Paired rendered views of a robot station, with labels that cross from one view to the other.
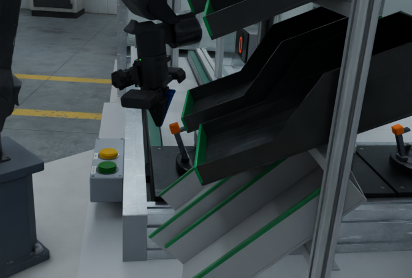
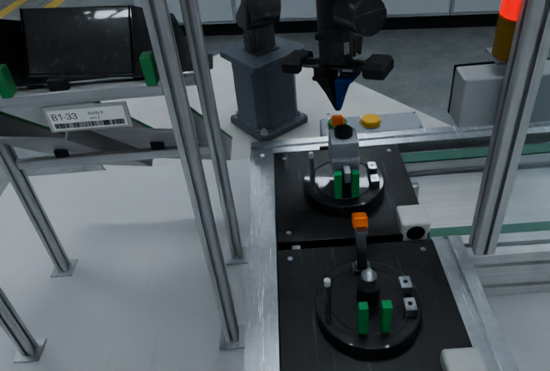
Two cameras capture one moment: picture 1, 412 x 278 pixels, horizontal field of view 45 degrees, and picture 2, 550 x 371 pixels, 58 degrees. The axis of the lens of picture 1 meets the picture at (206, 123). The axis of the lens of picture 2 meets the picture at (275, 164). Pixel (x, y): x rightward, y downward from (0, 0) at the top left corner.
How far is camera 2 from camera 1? 1.21 m
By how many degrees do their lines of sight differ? 87
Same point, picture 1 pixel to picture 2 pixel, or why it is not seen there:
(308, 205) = (11, 120)
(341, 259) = (239, 358)
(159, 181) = (305, 154)
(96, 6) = not seen: outside the picture
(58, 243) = not seen: hidden behind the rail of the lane
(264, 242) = (38, 133)
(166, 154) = (375, 156)
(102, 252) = not seen: hidden behind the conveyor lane
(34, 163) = (251, 65)
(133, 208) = (267, 149)
